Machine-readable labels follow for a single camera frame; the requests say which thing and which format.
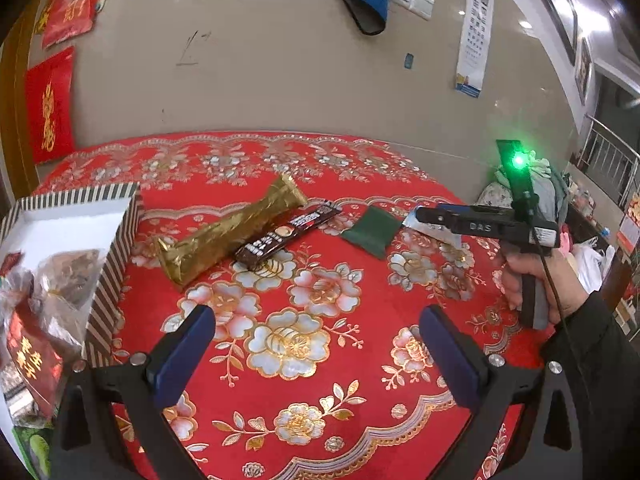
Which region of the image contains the white snack packet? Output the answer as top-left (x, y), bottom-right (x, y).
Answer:
top-left (402, 206), bottom-right (462, 249)

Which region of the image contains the red snack packet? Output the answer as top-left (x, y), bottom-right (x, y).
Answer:
top-left (6, 300), bottom-right (64, 419)

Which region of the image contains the person's right forearm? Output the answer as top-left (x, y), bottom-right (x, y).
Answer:
top-left (540, 292), bottom-right (639, 479)

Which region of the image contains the small red packet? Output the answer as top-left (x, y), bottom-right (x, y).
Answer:
top-left (0, 252), bottom-right (23, 278)

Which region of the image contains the red wall decoration lower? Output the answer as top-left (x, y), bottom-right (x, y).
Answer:
top-left (25, 47), bottom-right (75, 165)

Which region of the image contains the red floral tablecloth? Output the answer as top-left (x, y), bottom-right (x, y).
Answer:
top-left (41, 132), bottom-right (542, 479)

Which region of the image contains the green black snack packet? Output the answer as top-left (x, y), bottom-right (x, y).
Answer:
top-left (13, 425), bottom-right (53, 480)

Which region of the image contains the small blue wall sticker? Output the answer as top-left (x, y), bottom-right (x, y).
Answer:
top-left (404, 53), bottom-right (414, 70)

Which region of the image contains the person's right hand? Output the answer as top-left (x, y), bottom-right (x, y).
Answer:
top-left (501, 249), bottom-right (590, 325)

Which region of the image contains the red wall decoration upper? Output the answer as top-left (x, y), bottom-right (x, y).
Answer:
top-left (35, 0), bottom-right (99, 50)

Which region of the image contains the framed picture on wall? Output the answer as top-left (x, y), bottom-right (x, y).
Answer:
top-left (541, 0), bottom-right (592, 105)

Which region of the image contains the red wall decoration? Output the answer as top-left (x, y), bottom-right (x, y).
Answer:
top-left (35, 0), bottom-right (99, 50)
top-left (25, 47), bottom-right (75, 165)

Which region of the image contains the clear bag of dates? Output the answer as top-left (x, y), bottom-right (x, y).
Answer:
top-left (1, 266), bottom-right (83, 358)

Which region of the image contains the striped white gift box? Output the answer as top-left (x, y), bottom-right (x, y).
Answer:
top-left (1, 182), bottom-right (143, 477)

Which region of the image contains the brown nuts clear bag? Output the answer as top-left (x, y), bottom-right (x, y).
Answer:
top-left (34, 249), bottom-right (103, 310)

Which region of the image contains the pile of clothes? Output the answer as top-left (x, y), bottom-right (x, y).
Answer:
top-left (476, 158), bottom-right (570, 226)

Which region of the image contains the dark green snack packet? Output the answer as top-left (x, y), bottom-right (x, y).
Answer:
top-left (341, 206), bottom-right (402, 260)

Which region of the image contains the gold foil snack bar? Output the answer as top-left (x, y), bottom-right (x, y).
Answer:
top-left (154, 174), bottom-right (308, 289)

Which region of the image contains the dark brown chocolate bar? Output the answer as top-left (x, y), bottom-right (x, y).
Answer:
top-left (234, 202), bottom-right (342, 269)

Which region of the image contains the metal railing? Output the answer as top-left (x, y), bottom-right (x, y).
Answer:
top-left (575, 114), bottom-right (639, 210)

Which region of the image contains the brown patterned snack packet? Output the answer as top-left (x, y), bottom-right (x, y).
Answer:
top-left (1, 360), bottom-right (56, 429)

